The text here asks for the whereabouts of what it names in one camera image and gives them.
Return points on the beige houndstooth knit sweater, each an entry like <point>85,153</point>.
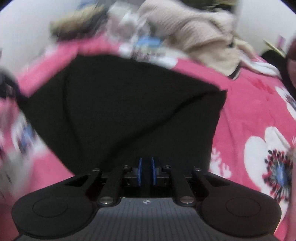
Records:
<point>185,27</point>

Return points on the white garment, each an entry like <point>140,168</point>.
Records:
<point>129,25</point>

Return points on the light blue cloth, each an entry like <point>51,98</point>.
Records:
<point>148,42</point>

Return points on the cream cloth with black trim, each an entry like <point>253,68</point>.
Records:
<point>222,62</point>

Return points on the black printed sweatshirt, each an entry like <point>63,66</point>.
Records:
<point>115,111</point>

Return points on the beige folded garment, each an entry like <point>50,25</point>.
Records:
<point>76,20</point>

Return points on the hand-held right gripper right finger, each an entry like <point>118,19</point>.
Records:
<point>153,173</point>

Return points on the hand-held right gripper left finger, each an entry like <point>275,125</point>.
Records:
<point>139,173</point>

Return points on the white towel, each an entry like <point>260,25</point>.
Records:
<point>261,67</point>

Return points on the pink floral blanket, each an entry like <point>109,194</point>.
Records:
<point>242,115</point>

